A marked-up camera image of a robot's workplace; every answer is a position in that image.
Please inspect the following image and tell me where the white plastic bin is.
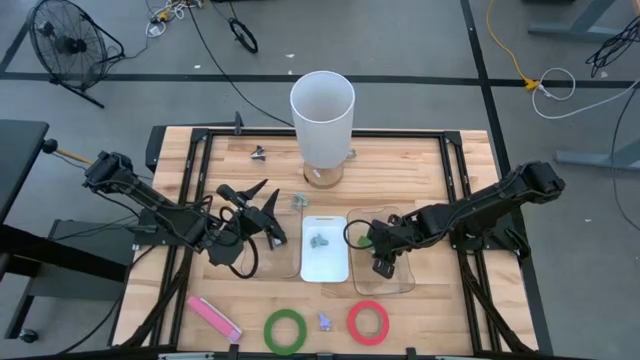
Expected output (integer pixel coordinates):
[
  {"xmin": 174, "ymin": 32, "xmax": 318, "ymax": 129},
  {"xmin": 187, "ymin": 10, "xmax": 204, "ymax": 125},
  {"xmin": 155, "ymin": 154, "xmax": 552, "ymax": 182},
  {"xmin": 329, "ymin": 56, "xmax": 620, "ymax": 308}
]
[{"xmin": 300, "ymin": 215, "xmax": 350, "ymax": 284}]

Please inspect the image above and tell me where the white lamp with wooden base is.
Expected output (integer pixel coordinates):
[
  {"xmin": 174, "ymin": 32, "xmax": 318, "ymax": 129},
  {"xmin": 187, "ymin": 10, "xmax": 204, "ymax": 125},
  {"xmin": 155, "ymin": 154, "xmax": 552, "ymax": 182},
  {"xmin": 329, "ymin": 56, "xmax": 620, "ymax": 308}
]
[{"xmin": 288, "ymin": 69, "xmax": 357, "ymax": 190}]

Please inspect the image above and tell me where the coiled black cable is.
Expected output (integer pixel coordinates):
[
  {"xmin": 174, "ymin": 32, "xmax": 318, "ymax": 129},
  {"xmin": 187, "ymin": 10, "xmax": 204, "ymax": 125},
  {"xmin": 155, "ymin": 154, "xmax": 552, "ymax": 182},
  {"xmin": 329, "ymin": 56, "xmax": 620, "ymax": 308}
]
[{"xmin": 228, "ymin": 17, "xmax": 260, "ymax": 55}]

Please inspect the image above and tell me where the pink and white stapler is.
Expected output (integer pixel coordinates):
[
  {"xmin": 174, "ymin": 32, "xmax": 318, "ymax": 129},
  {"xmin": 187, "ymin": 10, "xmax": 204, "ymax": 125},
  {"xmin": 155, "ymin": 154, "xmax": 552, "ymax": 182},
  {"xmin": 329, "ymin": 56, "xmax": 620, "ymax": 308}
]
[{"xmin": 186, "ymin": 295, "xmax": 244, "ymax": 344}]

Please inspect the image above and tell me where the black aluminium table frame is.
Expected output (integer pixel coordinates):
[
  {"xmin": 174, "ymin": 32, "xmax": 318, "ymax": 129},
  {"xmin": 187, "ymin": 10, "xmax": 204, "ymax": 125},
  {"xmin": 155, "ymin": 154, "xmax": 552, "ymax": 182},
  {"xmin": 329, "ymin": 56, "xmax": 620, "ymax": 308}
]
[{"xmin": 112, "ymin": 124, "xmax": 540, "ymax": 357}]

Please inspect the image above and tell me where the yellow stick with black knob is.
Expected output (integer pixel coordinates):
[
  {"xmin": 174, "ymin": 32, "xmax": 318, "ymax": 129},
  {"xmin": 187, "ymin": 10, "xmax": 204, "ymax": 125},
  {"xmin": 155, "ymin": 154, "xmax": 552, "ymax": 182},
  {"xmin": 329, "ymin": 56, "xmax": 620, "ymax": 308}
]
[{"xmin": 41, "ymin": 138, "xmax": 96, "ymax": 166}]

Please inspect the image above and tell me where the white cable bunch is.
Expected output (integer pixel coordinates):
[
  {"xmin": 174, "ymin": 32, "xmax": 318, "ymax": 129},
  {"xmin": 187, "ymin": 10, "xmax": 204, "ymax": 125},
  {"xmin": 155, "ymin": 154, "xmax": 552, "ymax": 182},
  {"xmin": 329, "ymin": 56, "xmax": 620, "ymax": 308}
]
[{"xmin": 144, "ymin": 0, "xmax": 206, "ymax": 39}]

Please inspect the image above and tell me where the black floor fan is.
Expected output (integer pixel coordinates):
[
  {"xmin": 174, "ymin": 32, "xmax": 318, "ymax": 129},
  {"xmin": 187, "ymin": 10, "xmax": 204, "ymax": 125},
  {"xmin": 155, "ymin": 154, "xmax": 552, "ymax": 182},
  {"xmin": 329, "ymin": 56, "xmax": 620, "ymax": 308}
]
[{"xmin": 27, "ymin": 0, "xmax": 126, "ymax": 110}]

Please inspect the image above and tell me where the grey desk foot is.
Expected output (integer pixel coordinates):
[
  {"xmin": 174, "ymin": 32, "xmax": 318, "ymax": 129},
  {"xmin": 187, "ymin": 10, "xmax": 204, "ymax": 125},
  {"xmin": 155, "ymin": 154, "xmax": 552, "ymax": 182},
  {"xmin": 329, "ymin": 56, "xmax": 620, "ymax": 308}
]
[{"xmin": 554, "ymin": 138, "xmax": 640, "ymax": 173}]

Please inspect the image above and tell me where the black lamp cable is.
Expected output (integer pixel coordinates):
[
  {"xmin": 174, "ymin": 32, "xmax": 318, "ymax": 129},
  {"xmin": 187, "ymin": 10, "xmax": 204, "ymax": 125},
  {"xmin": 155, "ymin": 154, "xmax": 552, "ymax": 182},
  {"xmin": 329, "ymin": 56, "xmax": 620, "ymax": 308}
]
[{"xmin": 185, "ymin": 0, "xmax": 296, "ymax": 129}]

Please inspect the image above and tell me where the pink-red tape roll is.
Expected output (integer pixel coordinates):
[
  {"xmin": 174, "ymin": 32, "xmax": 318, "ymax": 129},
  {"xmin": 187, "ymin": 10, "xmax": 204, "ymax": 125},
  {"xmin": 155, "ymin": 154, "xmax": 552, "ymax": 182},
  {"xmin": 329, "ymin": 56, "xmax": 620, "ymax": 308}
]
[{"xmin": 346, "ymin": 299, "xmax": 391, "ymax": 347}]

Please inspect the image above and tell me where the grey desk leg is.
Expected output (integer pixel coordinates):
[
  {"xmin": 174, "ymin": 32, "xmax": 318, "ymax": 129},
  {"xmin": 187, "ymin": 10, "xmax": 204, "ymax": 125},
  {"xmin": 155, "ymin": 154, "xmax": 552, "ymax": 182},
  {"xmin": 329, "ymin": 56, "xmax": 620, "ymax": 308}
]
[{"xmin": 527, "ymin": 0, "xmax": 640, "ymax": 44}]

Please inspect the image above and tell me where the yellow extension cable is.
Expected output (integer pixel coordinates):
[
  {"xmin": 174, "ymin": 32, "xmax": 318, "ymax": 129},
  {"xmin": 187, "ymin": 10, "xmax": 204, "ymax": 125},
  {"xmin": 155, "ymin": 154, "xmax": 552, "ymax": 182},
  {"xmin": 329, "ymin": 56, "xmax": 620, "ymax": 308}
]
[{"xmin": 486, "ymin": 0, "xmax": 542, "ymax": 92}]

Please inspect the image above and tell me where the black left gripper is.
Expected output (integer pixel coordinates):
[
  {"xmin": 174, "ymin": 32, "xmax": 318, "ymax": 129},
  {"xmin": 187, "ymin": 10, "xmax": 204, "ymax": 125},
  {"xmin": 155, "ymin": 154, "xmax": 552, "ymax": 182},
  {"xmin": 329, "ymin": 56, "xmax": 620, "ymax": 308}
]
[{"xmin": 215, "ymin": 178, "xmax": 282, "ymax": 242}]

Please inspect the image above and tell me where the black cable bundle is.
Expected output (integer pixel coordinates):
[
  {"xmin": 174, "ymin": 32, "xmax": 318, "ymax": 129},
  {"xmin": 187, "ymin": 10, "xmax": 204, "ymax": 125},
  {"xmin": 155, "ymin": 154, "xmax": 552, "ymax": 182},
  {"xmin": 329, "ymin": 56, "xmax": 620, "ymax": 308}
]
[{"xmin": 584, "ymin": 14, "xmax": 640, "ymax": 79}]

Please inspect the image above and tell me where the black wheeled stand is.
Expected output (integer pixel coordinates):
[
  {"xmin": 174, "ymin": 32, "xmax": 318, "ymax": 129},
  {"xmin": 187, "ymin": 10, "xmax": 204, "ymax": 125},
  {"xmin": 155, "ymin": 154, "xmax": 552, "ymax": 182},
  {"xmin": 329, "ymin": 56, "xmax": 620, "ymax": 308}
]
[{"xmin": 0, "ymin": 218, "xmax": 151, "ymax": 346}]

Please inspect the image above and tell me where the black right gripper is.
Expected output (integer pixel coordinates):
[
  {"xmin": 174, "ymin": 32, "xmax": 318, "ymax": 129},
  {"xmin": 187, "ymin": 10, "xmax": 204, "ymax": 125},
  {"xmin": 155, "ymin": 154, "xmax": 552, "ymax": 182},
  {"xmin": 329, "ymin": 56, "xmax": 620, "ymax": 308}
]
[{"xmin": 367, "ymin": 213, "xmax": 420, "ymax": 280}]

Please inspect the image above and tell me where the clear plastic bin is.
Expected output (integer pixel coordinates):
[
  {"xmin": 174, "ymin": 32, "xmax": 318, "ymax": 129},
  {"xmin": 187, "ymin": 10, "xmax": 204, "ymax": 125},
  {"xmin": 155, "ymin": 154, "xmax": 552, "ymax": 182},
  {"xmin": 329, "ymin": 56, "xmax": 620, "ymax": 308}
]
[
  {"xmin": 238, "ymin": 199, "xmax": 305, "ymax": 280},
  {"xmin": 345, "ymin": 205, "xmax": 417, "ymax": 297}
]

